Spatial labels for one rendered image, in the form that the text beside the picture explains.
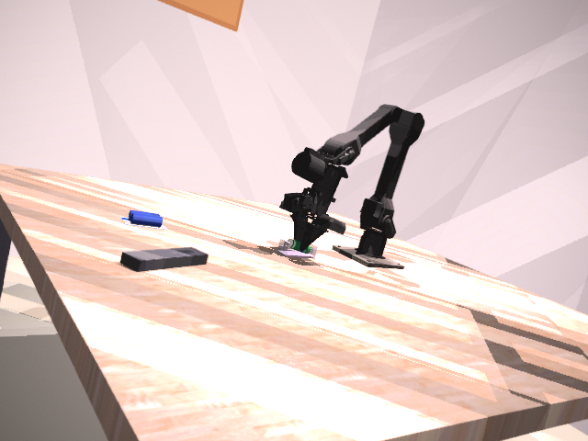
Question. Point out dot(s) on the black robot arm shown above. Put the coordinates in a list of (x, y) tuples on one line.
[(319, 167)]

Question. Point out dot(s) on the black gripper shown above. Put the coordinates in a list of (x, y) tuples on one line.
[(306, 232)]

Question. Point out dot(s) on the green cylindrical battery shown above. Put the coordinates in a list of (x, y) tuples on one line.
[(295, 245)]

